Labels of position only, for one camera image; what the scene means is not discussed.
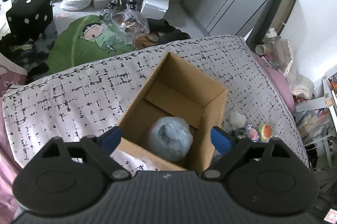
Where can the dark framed board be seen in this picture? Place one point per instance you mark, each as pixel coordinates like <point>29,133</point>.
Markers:
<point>266,19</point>

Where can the white metal rack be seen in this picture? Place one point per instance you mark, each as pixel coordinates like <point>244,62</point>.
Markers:
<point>313,103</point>

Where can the black sock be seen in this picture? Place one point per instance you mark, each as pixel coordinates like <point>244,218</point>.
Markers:
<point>38,70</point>

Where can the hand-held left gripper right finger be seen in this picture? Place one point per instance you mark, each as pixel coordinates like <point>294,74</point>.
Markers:
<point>220,141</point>

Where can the black dice-shaped stool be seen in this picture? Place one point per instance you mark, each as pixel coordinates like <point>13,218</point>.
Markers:
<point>29,13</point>

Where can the paper cup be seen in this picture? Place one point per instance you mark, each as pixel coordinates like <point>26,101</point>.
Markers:
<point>260,49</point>

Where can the black patterned sandal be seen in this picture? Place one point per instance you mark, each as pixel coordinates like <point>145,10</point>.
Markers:
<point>114,5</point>
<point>131,2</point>

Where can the grey-blue fluffy plush ball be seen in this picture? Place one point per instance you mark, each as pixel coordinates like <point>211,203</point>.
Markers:
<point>168,138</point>

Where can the grey cloth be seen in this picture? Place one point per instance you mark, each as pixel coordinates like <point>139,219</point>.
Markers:
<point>238,132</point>

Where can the clear plastic bottle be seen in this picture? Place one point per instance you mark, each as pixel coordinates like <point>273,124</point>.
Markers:
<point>272,42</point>

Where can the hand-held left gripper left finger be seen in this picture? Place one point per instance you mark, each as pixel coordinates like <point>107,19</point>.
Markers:
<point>112,139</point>

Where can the brown bag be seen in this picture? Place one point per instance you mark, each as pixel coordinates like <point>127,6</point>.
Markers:
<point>146,41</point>

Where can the green orange plush toy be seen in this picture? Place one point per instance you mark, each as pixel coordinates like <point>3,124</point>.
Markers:
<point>266,131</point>

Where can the clear plastic bag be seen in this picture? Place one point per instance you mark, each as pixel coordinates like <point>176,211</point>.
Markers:
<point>131,21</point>

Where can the white box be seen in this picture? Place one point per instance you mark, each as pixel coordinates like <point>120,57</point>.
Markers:
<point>155,7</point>

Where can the black clothes pile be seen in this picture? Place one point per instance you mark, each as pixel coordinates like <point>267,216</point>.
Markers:
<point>168,29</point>

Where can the green leaf-shaped cartoon rug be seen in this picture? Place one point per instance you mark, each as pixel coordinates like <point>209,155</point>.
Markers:
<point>71,45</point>

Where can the brown cardboard box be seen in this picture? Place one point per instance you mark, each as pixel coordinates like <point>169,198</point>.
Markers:
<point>184,76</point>

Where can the pink bed sheet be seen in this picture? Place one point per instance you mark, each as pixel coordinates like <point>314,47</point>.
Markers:
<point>8,174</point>

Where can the crumpled white plastic bag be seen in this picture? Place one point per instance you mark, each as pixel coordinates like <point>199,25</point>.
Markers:
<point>300,84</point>

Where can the white soft packet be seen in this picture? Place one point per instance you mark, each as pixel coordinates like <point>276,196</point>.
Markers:
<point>237,118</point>

